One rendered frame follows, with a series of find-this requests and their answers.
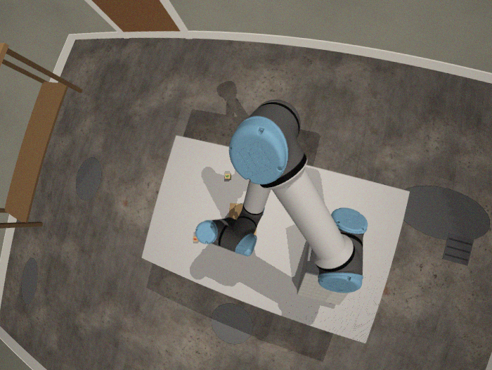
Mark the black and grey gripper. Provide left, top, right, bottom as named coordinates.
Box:
left=218, top=217, right=236, bottom=227

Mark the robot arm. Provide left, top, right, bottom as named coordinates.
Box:
left=195, top=99, right=368, bottom=293

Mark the tan flat mat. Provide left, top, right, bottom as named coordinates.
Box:
left=228, top=203, right=257, bottom=235

